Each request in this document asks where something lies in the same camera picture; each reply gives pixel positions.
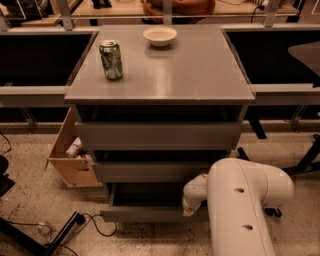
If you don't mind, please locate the grey top drawer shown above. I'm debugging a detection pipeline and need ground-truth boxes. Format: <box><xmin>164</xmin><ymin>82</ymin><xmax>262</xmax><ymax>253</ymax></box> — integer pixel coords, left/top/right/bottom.
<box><xmin>75</xmin><ymin>122</ymin><xmax>240</xmax><ymax>151</ymax></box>

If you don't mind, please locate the grey bottom drawer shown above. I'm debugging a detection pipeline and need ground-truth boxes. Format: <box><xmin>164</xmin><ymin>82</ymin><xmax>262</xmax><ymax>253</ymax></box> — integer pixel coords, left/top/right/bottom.
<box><xmin>101</xmin><ymin>182</ymin><xmax>208</xmax><ymax>222</ymax></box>

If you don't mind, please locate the black stand base right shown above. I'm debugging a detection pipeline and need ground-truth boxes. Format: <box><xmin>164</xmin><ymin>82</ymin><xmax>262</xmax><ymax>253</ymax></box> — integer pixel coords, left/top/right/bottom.
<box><xmin>237</xmin><ymin>134</ymin><xmax>320</xmax><ymax>218</ymax></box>

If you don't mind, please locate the green soda can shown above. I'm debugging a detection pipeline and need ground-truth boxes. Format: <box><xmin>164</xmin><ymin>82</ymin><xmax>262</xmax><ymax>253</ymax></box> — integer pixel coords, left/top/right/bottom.
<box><xmin>99</xmin><ymin>40</ymin><xmax>123</xmax><ymax>80</ymax></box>

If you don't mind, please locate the white bottle in box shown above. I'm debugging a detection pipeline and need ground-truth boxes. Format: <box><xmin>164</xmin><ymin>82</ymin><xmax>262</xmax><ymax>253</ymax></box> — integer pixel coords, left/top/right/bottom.
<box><xmin>65</xmin><ymin>137</ymin><xmax>82</xmax><ymax>158</ymax></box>

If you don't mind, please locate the wooden box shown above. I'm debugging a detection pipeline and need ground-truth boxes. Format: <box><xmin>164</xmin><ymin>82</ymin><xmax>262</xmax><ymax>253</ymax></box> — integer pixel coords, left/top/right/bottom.
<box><xmin>48</xmin><ymin>110</ymin><xmax>101</xmax><ymax>187</ymax></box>

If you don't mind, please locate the grey drawer cabinet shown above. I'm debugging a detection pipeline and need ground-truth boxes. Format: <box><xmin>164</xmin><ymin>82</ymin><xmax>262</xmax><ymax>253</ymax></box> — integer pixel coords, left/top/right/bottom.
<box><xmin>64</xmin><ymin>23</ymin><xmax>257</xmax><ymax>209</ymax></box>

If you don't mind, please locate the grey middle drawer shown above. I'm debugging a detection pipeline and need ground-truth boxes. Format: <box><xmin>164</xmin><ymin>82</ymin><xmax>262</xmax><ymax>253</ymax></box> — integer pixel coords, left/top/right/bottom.
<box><xmin>93</xmin><ymin>161</ymin><xmax>213</xmax><ymax>183</ymax></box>

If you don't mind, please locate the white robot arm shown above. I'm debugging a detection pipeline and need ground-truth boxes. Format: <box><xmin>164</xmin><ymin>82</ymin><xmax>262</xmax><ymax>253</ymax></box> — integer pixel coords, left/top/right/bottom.
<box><xmin>182</xmin><ymin>158</ymin><xmax>294</xmax><ymax>256</ymax></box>

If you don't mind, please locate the black stand base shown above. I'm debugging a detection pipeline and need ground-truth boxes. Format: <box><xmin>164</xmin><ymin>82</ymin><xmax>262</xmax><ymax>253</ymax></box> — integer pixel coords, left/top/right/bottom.
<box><xmin>0</xmin><ymin>212</ymin><xmax>85</xmax><ymax>256</ymax></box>
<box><xmin>237</xmin><ymin>134</ymin><xmax>320</xmax><ymax>218</ymax></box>

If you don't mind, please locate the brown leather bag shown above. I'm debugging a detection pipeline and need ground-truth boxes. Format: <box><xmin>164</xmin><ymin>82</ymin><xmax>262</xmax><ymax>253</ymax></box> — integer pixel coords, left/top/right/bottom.
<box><xmin>140</xmin><ymin>0</ymin><xmax>215</xmax><ymax>24</ymax></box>

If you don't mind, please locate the black stand base left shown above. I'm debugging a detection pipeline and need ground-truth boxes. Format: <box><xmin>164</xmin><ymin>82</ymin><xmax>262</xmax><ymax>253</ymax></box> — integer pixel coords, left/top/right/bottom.
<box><xmin>0</xmin><ymin>212</ymin><xmax>85</xmax><ymax>256</ymax></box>

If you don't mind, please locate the grey drawer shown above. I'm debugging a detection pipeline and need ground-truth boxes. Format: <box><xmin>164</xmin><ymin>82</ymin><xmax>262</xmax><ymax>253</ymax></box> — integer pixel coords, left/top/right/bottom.
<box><xmin>101</xmin><ymin>182</ymin><xmax>208</xmax><ymax>222</ymax></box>
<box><xmin>75</xmin><ymin>122</ymin><xmax>240</xmax><ymax>151</ymax></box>
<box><xmin>93</xmin><ymin>161</ymin><xmax>213</xmax><ymax>183</ymax></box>

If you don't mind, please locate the white ceramic bowl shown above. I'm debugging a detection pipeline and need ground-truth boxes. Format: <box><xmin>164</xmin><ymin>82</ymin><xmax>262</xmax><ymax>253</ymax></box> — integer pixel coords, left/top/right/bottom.
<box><xmin>143</xmin><ymin>26</ymin><xmax>177</xmax><ymax>47</ymax></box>

